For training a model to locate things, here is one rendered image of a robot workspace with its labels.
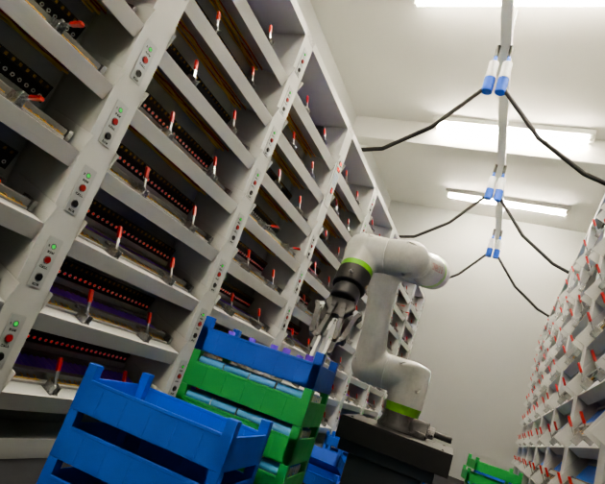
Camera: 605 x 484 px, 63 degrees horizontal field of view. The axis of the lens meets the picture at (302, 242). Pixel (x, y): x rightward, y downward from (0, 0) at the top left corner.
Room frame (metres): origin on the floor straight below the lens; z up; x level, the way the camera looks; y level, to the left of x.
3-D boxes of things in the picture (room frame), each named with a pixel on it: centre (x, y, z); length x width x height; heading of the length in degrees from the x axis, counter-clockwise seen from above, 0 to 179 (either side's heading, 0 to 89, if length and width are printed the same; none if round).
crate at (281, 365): (1.25, -0.02, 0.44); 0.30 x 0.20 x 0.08; 71
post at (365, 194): (3.13, -0.26, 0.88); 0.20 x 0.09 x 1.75; 65
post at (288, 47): (1.86, 0.34, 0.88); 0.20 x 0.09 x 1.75; 65
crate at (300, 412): (1.25, -0.02, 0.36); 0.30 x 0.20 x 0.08; 71
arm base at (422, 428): (1.84, -0.60, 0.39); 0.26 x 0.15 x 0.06; 67
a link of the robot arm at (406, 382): (1.86, -0.53, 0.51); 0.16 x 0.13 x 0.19; 65
